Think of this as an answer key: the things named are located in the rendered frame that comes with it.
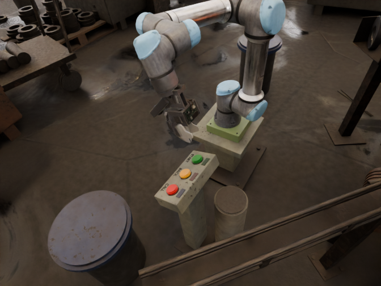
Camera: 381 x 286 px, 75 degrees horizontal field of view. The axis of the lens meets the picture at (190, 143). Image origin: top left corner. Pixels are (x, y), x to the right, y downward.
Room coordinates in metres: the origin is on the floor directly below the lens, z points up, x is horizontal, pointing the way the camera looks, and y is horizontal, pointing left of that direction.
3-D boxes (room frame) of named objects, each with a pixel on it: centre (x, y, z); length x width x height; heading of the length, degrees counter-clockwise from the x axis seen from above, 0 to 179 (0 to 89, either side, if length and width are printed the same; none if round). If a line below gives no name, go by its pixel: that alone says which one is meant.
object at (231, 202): (0.44, -0.12, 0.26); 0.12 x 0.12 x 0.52
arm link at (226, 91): (1.02, -0.23, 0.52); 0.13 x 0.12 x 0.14; 38
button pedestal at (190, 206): (0.51, 0.03, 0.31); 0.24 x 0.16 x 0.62; 140
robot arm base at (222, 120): (1.03, -0.22, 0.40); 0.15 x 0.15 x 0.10
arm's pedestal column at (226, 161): (1.03, -0.22, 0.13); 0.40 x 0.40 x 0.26; 52
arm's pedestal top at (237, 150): (1.03, -0.22, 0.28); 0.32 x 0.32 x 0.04; 52
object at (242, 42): (1.74, -0.60, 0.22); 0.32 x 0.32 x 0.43
